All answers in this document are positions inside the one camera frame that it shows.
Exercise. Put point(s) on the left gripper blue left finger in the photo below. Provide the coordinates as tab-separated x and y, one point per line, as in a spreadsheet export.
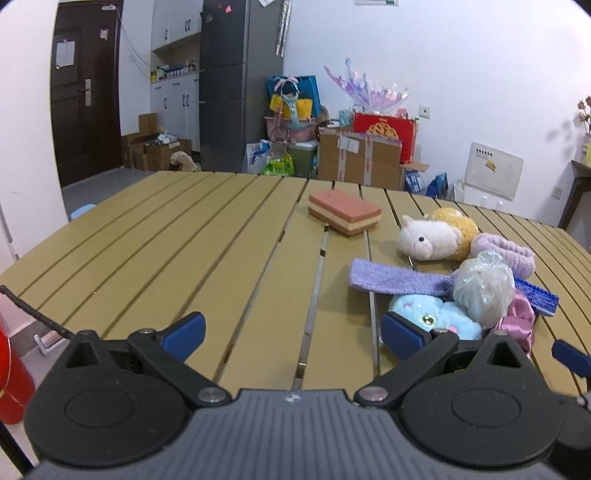
184	337

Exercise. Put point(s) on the blue plush toy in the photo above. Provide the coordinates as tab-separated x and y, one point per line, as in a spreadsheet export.
429	312

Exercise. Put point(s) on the red gift box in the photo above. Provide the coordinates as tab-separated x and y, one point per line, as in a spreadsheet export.
389	127

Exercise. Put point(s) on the iridescent ribbon decoration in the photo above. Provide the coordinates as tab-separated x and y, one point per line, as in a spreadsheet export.
370	95

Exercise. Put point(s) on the clear plastic bag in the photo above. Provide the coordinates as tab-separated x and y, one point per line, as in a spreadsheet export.
484	287

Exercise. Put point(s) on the tan folding camping table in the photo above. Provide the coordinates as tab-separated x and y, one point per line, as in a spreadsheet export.
271	280

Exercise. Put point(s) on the pink satin bow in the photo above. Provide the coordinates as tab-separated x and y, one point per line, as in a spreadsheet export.
519	322

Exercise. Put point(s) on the blue gift bag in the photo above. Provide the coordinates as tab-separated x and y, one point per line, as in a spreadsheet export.
297	98

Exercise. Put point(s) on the dark wooden chair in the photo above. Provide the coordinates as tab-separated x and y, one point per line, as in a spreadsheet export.
581	185

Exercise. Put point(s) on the open cardboard box floor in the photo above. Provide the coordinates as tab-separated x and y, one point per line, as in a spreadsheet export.
151	148

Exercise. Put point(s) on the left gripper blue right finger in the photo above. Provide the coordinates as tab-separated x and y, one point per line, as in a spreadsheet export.
401	336

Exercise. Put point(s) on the grey refrigerator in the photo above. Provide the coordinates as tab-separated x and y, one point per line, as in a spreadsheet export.
237	56

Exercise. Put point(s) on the dried flower bouquet vase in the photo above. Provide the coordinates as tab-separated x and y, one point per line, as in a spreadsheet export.
584	116

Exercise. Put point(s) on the pink layered sponge block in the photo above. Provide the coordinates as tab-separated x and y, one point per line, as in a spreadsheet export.
344	212

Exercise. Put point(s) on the dark brown door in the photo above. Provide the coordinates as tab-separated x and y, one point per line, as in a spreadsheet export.
84	99

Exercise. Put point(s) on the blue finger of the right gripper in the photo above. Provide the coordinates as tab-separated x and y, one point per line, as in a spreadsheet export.
574	360

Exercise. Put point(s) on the white alpaca plush toy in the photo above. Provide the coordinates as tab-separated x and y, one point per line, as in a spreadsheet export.
445	234

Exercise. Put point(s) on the red plastic bucket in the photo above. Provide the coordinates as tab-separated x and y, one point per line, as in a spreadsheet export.
16	383

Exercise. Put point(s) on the purple knitted cloth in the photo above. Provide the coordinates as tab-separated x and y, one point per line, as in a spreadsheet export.
385	279

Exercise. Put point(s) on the pink fluffy headband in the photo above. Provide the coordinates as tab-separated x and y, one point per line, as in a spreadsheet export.
519	258

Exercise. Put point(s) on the white kitchen cabinets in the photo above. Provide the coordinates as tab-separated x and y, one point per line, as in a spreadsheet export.
174	90

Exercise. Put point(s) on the blue handkerchief tissue pack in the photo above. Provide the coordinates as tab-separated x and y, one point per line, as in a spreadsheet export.
542	301

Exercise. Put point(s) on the large cardboard box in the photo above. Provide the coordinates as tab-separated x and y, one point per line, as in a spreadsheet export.
368	160

